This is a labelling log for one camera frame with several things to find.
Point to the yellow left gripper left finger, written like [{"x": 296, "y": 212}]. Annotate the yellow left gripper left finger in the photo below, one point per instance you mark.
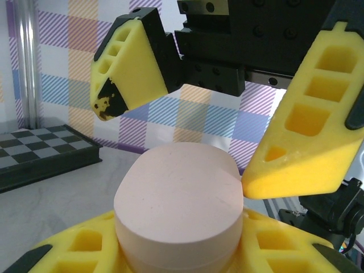
[{"x": 71, "y": 247}]

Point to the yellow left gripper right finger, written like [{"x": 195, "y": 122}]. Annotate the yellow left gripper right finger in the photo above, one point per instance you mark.
[{"x": 284, "y": 250}]

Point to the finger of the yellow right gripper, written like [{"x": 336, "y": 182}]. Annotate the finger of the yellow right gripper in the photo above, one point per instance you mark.
[
  {"x": 139, "y": 65},
  {"x": 307, "y": 170}
]

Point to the pale pink earbud charging case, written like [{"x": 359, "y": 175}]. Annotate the pale pink earbud charging case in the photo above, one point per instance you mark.
[{"x": 179, "y": 199}]

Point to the black folding chessboard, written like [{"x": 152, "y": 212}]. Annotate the black folding chessboard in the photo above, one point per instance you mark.
[{"x": 42, "y": 153}]

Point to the aluminium frame post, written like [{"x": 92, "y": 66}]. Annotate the aluminium frame post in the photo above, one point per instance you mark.
[{"x": 28, "y": 71}]

